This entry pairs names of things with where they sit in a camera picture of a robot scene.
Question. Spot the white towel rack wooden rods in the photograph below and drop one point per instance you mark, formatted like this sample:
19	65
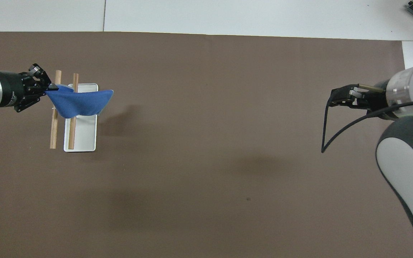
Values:
84	134

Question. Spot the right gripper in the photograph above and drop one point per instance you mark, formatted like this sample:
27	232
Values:
378	102

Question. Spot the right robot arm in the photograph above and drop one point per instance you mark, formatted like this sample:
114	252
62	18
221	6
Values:
412	157

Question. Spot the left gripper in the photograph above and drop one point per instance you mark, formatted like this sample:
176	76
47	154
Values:
11	89

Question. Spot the blue towel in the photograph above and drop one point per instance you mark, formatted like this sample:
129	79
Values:
79	102

